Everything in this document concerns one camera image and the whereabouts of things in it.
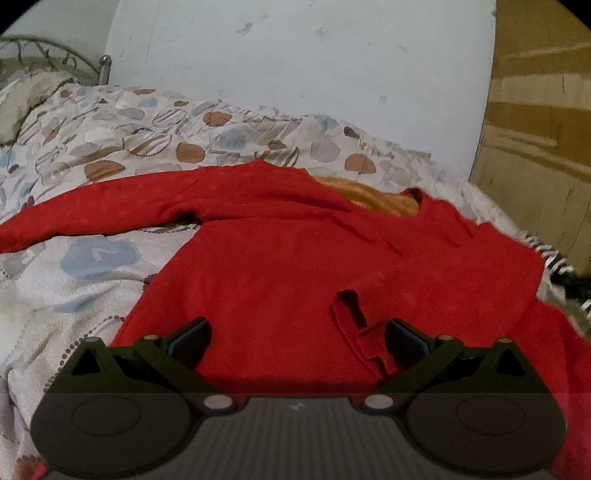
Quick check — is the wooden board panel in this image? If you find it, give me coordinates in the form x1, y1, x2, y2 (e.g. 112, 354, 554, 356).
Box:
468, 0, 591, 273

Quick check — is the red knit sweater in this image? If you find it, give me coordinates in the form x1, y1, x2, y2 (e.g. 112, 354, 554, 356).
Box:
0, 159, 591, 480

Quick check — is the beige pillow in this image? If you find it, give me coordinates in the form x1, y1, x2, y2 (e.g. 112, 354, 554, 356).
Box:
0, 71, 77, 145

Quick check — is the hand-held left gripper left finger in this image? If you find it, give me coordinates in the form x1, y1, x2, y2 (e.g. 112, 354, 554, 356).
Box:
68, 316, 235, 415

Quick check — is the orange cloth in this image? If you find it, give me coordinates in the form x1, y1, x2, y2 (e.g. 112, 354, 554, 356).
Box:
308, 174, 424, 217

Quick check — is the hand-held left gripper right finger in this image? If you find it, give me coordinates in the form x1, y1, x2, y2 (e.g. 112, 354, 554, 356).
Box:
362, 318, 533, 415

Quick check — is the metal bed headboard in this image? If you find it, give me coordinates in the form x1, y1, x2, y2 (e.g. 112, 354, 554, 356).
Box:
0, 36, 114, 88

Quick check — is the patterned beige quilt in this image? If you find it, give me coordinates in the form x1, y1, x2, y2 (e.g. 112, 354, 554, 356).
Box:
0, 84, 550, 480

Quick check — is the zebra striped pillow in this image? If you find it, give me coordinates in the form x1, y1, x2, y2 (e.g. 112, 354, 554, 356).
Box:
524, 235, 591, 333

